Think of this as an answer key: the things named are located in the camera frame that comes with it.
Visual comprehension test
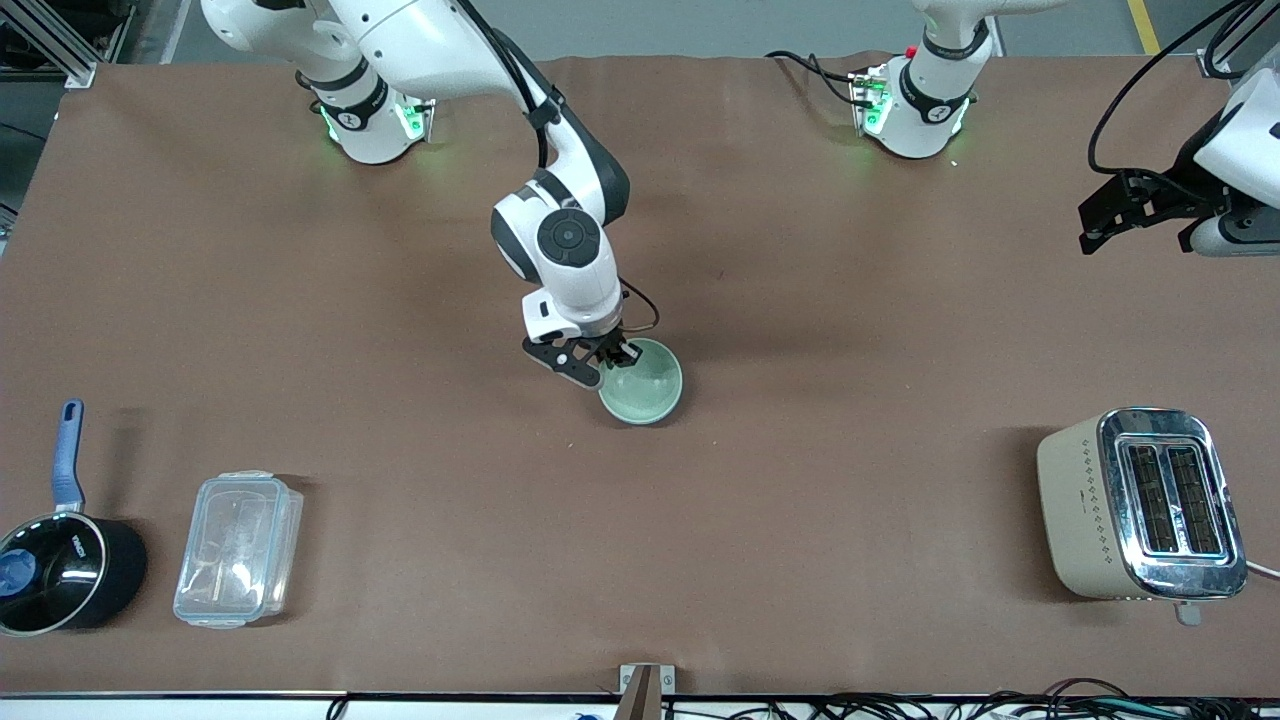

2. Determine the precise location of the green bowl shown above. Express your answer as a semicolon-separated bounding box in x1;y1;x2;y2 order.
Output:
598;337;685;426

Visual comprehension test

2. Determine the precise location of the brown table cover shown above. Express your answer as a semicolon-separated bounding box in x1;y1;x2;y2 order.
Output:
0;52;1280;697

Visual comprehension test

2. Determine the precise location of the cream and chrome toaster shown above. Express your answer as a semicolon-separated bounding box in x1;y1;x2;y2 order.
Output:
1037;407;1249;628

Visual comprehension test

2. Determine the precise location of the clear plastic lidded container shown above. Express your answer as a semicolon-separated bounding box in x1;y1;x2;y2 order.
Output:
173;470;305;630

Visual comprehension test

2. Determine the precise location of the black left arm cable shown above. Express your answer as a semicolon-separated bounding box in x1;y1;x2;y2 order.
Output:
1088;0;1246;179

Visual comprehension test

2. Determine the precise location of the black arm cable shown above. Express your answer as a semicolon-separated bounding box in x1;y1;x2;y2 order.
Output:
455;0;556;169
1088;0;1246;179

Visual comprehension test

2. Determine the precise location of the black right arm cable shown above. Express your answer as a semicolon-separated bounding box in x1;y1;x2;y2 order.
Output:
455;0;556;169

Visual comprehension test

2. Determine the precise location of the metal table clamp bracket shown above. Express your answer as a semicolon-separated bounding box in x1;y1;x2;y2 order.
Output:
618;663;677;720

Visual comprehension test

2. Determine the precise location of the black base power cable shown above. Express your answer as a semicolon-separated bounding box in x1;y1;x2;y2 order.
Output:
765;50;863;107

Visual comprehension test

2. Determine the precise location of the black floor cable bundle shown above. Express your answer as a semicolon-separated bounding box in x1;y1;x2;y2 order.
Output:
740;678;1280;720

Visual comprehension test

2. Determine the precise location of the black pot with blue handle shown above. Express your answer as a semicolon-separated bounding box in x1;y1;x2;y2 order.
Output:
0;400;149;638

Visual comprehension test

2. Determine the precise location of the aluminium frame profile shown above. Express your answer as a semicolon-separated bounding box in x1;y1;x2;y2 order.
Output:
0;0;136;91

